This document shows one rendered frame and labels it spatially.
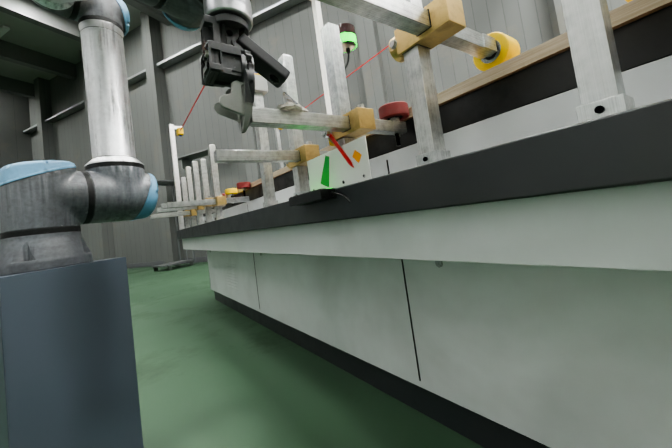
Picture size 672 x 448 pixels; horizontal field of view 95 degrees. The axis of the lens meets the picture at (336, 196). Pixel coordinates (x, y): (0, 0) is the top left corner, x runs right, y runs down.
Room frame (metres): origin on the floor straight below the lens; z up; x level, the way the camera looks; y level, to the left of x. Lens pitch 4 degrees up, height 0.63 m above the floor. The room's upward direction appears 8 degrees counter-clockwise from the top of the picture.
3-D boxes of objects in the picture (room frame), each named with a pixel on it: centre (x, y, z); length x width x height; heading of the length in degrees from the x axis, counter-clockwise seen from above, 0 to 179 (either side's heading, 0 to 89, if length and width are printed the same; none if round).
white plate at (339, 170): (0.78, -0.01, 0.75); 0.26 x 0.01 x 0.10; 36
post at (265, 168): (1.19, 0.26, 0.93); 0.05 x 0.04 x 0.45; 36
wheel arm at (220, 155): (0.91, 0.12, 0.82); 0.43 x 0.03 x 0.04; 126
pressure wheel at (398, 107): (0.83, -0.19, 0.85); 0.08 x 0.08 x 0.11
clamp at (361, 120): (0.76, -0.06, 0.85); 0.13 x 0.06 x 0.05; 36
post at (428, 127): (0.57, -0.19, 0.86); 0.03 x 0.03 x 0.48; 36
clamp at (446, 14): (0.55, -0.20, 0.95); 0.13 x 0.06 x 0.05; 36
